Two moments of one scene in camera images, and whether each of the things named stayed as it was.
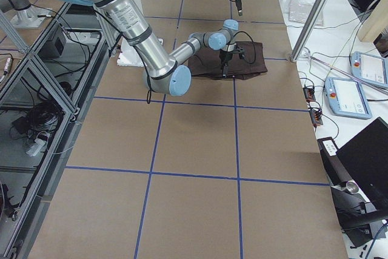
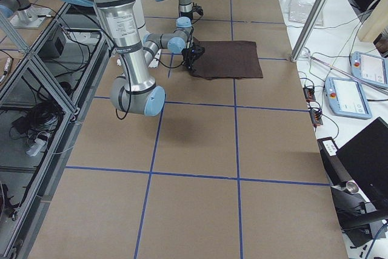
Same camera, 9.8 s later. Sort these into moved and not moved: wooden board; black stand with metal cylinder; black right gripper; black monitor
Moved: black right gripper
Not moved: wooden board; black stand with metal cylinder; black monitor
